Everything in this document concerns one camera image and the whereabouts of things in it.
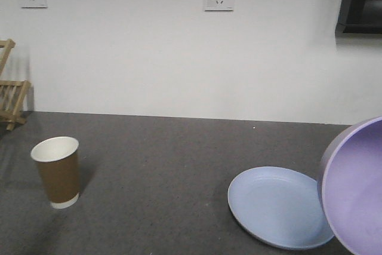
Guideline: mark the wooden folding rack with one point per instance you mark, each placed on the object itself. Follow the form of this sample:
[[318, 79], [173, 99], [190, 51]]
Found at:
[[12, 92]]

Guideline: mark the purple plastic bowl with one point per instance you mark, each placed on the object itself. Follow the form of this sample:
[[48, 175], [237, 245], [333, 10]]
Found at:
[[349, 187]]

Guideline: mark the black wall cabinet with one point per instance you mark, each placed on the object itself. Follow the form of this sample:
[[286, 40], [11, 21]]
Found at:
[[359, 16]]

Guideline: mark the brown paper cup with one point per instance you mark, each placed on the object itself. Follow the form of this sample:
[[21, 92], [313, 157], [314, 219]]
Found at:
[[57, 162]]

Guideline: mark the light blue plastic plate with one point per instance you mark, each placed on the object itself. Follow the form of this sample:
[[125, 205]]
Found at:
[[280, 207]]

